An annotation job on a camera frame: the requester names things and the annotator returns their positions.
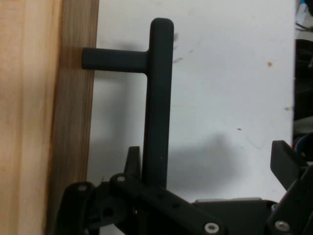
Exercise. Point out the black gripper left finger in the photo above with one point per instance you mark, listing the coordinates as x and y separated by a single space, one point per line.
151 198

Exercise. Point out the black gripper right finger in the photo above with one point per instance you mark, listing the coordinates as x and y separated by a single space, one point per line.
296 195

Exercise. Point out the brown wooden drawer cabinet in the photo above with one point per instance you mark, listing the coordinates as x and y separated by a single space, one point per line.
9 98

